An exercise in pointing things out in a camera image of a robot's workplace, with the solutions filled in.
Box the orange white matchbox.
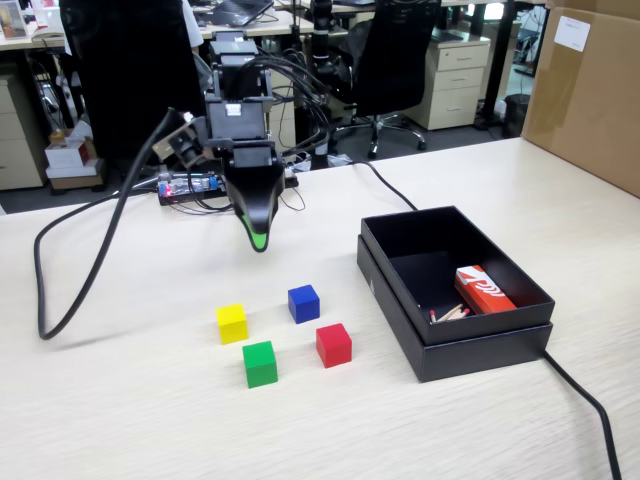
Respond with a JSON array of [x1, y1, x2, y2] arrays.
[[453, 264, 518, 317]]

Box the tall black mesh office chair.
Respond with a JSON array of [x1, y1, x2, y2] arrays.
[[58, 0, 211, 161]]

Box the yellow cube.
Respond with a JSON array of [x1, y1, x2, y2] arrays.
[[215, 302, 250, 346]]

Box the thick black camera cable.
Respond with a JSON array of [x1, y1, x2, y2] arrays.
[[33, 107, 194, 342]]

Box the black laptop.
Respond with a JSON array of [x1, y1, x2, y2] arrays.
[[207, 0, 275, 28]]

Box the black office chair chrome base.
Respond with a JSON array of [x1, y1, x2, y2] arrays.
[[332, 0, 444, 160]]

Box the light wood office desk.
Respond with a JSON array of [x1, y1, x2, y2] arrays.
[[0, 7, 316, 51]]

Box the blue cube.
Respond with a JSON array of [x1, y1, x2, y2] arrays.
[[287, 284, 322, 325]]

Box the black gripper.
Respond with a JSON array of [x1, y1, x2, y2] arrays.
[[223, 141, 287, 254]]

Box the black power cable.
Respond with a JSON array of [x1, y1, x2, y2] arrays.
[[344, 159, 624, 480]]

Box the black pole white bands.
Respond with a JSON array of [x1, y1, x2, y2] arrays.
[[308, 0, 335, 170]]

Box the open black cardboard box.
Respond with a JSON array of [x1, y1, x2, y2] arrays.
[[360, 204, 557, 346]]

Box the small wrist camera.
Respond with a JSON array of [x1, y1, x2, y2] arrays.
[[151, 110, 209, 169]]

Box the controller circuit board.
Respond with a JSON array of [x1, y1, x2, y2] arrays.
[[157, 172, 229, 207]]

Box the black trash bin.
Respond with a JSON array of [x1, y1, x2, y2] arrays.
[[502, 93, 532, 140]]

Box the framed photo stand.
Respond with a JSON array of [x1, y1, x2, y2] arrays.
[[0, 0, 27, 40]]

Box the large brown cardboard box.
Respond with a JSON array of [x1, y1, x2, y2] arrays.
[[519, 0, 640, 199]]

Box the red cube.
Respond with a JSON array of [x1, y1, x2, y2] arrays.
[[315, 322, 353, 370]]

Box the beige drawer cabinet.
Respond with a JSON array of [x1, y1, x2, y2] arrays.
[[0, 74, 49, 192], [264, 62, 297, 151], [409, 37, 492, 132]]

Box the green cube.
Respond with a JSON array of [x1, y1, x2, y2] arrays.
[[241, 340, 279, 390]]

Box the white carton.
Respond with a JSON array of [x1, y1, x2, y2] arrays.
[[44, 135, 100, 180]]

